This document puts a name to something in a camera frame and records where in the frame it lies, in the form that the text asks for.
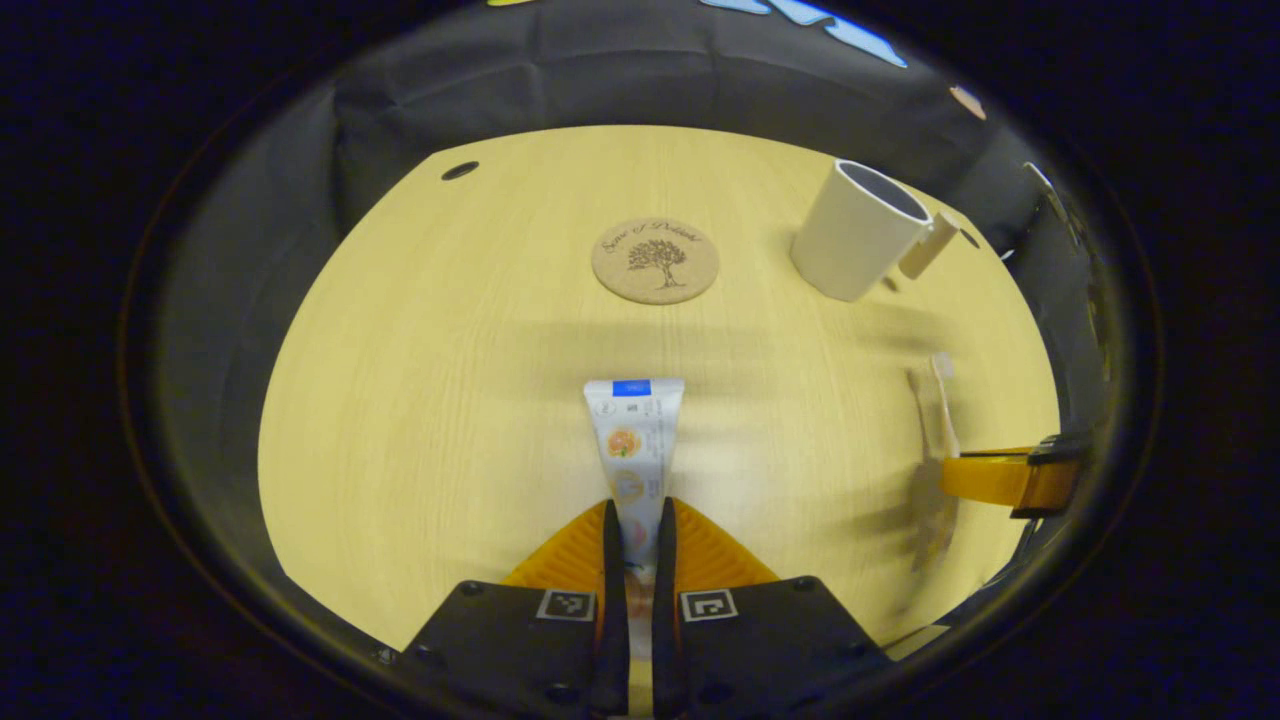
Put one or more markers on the beige toothbrush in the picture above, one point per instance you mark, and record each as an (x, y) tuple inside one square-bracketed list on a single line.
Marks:
[(944, 410)]

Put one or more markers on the round cork coaster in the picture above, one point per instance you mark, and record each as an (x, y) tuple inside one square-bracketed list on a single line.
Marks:
[(655, 261)]

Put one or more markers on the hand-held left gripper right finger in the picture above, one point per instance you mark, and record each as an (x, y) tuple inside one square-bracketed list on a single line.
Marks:
[(665, 640)]

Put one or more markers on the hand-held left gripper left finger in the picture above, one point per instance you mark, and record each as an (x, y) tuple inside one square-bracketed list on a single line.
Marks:
[(612, 620)]

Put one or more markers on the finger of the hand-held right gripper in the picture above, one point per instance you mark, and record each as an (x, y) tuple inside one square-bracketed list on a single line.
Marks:
[(985, 478)]

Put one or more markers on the white toothpaste tube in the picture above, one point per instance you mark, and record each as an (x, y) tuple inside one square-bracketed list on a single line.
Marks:
[(637, 450)]

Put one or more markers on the white cup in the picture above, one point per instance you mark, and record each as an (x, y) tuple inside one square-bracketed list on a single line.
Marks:
[(850, 235)]

